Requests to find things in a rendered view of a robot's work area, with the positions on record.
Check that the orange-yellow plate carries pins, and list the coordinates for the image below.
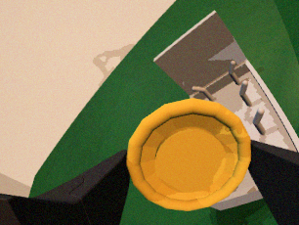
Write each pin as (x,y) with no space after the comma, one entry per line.
(189,154)

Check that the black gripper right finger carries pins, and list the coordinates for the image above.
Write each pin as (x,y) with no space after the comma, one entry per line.
(276,172)

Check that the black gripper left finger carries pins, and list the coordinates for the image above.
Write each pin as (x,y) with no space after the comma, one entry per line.
(94,198)

